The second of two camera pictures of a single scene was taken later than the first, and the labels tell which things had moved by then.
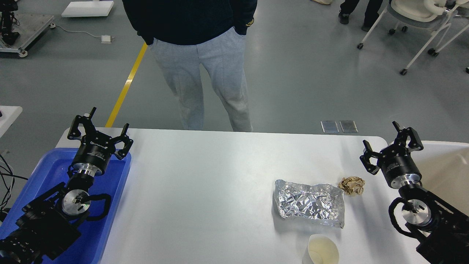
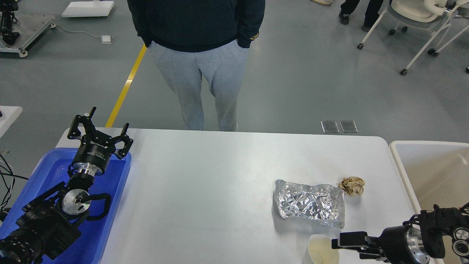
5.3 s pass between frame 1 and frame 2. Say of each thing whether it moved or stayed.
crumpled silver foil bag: stayed
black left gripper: stayed
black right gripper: moved
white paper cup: stayed
